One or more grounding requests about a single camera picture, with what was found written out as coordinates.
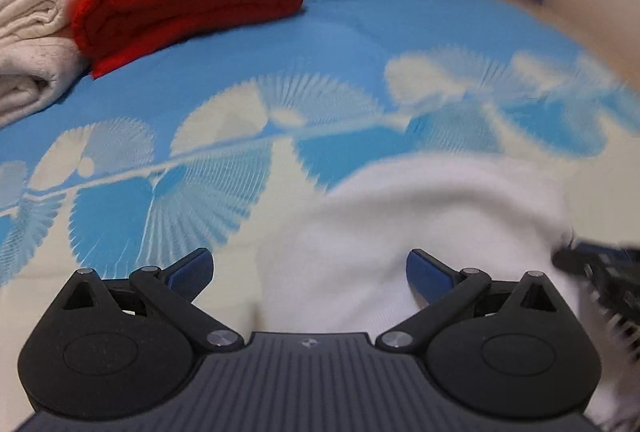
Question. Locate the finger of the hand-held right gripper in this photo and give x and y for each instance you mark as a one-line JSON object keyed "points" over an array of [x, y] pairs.
{"points": [[590, 254]]}

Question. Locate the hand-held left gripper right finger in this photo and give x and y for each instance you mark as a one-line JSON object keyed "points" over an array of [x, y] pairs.
{"points": [[430, 274]]}

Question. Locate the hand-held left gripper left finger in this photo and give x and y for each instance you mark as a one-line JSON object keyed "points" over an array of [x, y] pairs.
{"points": [[190, 274]]}

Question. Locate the white hoodie with striped sleeves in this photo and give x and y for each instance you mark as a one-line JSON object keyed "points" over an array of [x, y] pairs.
{"points": [[425, 212]]}

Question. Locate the blue printed bed sheet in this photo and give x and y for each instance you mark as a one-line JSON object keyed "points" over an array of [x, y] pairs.
{"points": [[350, 41]]}

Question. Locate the cream folded blanket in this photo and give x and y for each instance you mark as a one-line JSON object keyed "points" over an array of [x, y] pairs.
{"points": [[30, 41]]}

